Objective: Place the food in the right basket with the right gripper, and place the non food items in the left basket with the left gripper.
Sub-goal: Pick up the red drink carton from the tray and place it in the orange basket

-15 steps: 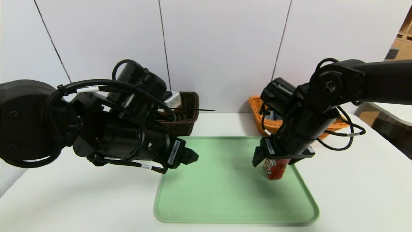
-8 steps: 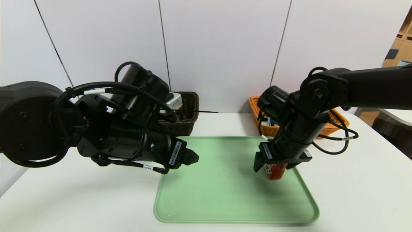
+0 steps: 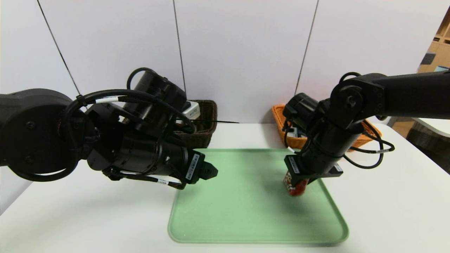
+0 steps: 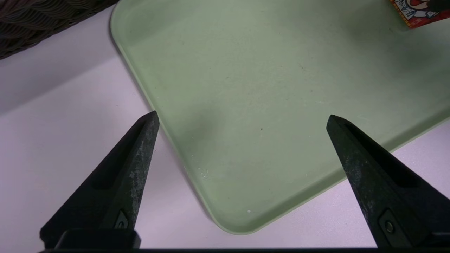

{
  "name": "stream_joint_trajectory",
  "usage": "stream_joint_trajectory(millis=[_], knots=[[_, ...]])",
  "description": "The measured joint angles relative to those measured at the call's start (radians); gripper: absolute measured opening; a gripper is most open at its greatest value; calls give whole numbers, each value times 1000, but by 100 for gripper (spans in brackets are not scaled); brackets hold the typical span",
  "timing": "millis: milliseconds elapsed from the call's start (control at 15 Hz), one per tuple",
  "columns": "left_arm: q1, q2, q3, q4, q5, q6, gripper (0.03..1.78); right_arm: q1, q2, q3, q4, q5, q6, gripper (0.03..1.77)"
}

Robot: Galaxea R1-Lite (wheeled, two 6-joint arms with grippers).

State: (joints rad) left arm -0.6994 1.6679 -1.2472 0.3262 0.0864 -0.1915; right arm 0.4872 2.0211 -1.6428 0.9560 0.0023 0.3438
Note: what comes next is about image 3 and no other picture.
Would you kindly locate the white side table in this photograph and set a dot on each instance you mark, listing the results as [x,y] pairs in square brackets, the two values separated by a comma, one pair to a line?
[439,126]

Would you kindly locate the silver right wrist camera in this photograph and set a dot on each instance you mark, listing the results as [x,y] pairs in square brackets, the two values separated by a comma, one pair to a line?
[299,133]

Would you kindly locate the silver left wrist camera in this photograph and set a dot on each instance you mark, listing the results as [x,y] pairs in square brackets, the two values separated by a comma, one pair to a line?
[191,109]

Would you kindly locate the wooden shelf unit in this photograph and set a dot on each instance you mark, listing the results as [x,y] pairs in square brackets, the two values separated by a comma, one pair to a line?
[441,52]

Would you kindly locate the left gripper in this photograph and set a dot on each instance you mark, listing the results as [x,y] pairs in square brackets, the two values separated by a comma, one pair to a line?
[194,166]

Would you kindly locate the dark brown wicker basket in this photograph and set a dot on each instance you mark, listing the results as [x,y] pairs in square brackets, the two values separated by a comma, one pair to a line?
[205,137]

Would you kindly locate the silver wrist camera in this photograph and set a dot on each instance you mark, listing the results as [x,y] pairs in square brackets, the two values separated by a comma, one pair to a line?
[191,109]
[299,133]

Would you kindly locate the dark grey box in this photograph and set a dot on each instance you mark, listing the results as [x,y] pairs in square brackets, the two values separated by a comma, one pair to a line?
[428,58]

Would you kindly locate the blue cup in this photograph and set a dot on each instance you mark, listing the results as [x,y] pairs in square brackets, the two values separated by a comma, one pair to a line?
[442,68]

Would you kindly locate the dark woven bin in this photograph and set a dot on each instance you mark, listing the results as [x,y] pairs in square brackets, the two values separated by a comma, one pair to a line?
[429,147]

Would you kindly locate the light green plastic tray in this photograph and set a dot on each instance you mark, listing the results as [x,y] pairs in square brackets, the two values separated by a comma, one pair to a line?
[246,211]

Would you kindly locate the orange wicker basket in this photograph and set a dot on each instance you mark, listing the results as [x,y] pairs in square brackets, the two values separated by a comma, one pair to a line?
[277,116]

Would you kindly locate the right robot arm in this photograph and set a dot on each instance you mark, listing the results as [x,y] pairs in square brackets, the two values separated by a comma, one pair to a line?
[404,95]

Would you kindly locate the red drink carton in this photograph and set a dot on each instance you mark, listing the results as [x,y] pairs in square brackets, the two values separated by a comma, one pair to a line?
[297,188]

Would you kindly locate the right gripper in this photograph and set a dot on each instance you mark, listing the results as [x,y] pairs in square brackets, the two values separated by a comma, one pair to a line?
[294,164]

